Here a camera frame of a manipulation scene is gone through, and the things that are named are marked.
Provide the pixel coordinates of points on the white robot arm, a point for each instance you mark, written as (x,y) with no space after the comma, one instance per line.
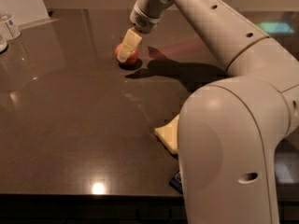
(228,130)

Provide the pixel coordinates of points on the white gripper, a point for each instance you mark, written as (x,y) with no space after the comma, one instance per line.
(144,20)

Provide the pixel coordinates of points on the red apple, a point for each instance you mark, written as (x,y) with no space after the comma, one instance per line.
(131,60)

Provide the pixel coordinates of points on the white container at left edge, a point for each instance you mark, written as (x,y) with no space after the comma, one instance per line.
(3,44)

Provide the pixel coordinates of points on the dark blue snack packet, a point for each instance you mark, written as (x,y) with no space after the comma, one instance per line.
(175,182)

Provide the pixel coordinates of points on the clear plastic water bottle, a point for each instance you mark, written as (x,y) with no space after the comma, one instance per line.
(9,30)

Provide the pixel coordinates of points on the white board leaning on wall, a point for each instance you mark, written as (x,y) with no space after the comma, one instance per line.
(25,11)

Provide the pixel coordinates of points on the yellow sponge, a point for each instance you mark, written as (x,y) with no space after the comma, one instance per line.
(168,135)

